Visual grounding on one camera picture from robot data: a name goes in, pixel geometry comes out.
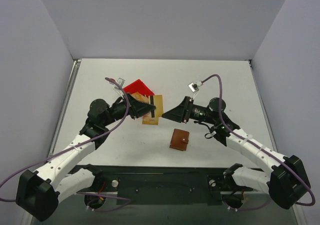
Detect gold card with chip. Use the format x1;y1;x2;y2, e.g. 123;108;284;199
142;116;159;125

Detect gold card magnetic stripe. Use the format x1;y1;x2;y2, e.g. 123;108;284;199
149;95;164;118

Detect brown leather card holder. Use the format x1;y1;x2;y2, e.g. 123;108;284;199
169;128;190;151

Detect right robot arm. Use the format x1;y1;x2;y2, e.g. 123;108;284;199
162;96;311;210

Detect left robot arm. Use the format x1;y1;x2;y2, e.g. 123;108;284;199
15;93;156;222

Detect gold cards in bin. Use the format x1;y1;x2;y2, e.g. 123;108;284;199
131;92;150;104

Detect red plastic bin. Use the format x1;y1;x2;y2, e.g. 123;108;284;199
123;79;155;97

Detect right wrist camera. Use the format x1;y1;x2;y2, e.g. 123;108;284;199
188;80;203;102

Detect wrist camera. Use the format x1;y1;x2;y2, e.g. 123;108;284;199
111;77;125;98
188;80;203;102

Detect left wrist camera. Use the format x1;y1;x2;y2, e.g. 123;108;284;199
111;77;125;98

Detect aluminium table frame rail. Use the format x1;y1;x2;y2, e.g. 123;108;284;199
29;58;300;195

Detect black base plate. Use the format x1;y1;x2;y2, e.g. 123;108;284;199
70;164;249;206

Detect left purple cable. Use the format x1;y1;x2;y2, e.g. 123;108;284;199
0;76;135;213

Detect purple cable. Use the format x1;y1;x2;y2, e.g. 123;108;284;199
199;74;316;212
0;76;135;213

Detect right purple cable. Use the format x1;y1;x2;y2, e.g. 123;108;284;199
199;74;316;212

